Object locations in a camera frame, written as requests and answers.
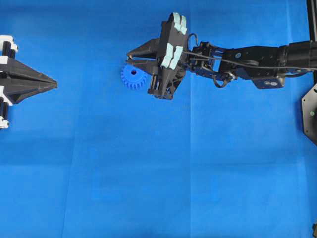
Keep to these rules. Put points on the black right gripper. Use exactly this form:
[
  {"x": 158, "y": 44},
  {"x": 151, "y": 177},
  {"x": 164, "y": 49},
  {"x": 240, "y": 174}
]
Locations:
[{"x": 168, "y": 69}]

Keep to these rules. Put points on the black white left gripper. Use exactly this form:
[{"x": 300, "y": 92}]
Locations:
[{"x": 10, "y": 95}]

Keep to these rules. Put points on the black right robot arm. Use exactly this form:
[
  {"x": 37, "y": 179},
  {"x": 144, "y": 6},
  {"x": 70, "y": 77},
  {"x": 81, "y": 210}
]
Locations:
[{"x": 267, "y": 67}]

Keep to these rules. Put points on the small blue plastic gear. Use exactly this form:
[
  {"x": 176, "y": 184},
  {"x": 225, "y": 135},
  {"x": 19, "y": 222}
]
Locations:
[{"x": 133, "y": 78}]

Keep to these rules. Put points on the blue table mat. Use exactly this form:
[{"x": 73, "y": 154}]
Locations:
[{"x": 94, "y": 159}]

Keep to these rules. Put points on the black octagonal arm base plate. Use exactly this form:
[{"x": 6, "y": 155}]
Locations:
[{"x": 309, "y": 114}]

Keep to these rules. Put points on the black aluminium frame rail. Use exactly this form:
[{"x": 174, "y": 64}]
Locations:
[{"x": 312, "y": 20}]

